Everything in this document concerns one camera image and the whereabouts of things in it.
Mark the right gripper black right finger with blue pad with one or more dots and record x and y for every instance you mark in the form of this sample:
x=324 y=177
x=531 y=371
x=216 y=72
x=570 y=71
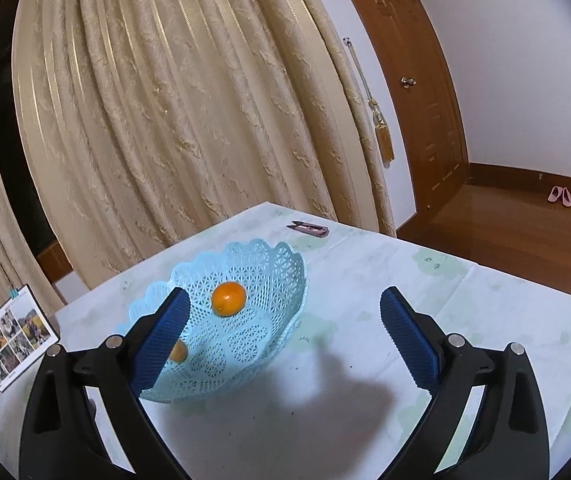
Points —
x=509 y=435

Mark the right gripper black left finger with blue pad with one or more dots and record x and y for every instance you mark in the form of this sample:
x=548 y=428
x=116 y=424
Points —
x=84 y=419

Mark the small yellow-brown fruit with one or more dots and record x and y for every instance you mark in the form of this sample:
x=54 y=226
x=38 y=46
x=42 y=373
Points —
x=179 y=353

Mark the large orange fruit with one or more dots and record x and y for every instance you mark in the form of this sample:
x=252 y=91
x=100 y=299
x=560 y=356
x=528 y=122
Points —
x=228 y=299

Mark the photo collage calendar stand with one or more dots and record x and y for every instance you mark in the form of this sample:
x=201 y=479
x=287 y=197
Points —
x=25 y=335

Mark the white patterned tablecloth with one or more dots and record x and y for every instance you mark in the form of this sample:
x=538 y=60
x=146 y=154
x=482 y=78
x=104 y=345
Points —
x=338 y=402

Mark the light blue lattice basket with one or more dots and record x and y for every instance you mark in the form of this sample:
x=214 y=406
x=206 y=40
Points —
x=227 y=353

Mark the pink slippers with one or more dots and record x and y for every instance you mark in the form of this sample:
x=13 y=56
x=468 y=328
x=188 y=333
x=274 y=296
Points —
x=561 y=195

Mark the pink thread snips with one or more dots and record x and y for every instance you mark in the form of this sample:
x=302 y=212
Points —
x=310 y=229

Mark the curtain tassel tieback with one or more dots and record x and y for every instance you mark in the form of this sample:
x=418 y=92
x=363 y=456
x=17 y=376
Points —
x=381 y=128

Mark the beige right curtain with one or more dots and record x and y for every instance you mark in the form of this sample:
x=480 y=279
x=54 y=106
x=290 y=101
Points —
x=145 y=122

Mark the brown wooden door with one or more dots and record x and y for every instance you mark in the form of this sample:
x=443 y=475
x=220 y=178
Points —
x=426 y=106

